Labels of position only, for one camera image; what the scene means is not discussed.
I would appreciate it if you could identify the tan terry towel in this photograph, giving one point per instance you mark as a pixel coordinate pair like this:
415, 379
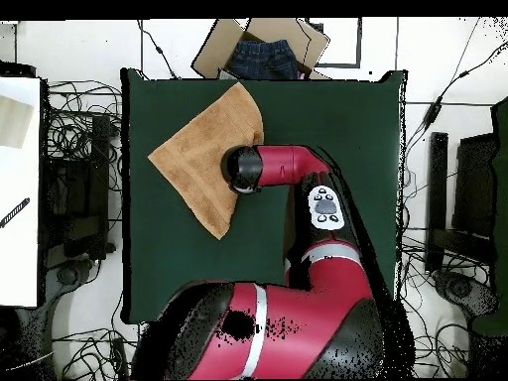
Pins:
198, 158

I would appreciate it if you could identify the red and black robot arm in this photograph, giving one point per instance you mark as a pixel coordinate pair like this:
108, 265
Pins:
285, 164

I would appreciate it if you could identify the black flat panel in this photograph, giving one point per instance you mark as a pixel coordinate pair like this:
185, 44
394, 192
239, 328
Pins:
474, 186

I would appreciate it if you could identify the dark green table cloth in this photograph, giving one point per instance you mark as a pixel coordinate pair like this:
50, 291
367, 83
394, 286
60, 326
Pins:
337, 119

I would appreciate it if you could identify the blue denim jeans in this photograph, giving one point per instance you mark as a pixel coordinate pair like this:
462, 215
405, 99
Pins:
262, 59

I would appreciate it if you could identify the brown cardboard box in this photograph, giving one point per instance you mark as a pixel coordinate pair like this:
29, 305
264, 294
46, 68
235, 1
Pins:
214, 51

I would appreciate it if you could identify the black equipment rack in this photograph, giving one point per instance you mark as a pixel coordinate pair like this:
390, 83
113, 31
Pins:
75, 190

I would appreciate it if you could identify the black upright bar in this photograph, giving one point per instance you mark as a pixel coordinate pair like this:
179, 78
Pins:
436, 198

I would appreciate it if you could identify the white table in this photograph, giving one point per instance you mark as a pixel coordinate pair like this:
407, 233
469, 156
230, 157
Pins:
20, 258

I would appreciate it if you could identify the black striped strip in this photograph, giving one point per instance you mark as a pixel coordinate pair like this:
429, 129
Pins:
15, 212

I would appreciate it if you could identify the beige block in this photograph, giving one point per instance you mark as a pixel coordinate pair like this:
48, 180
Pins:
14, 121

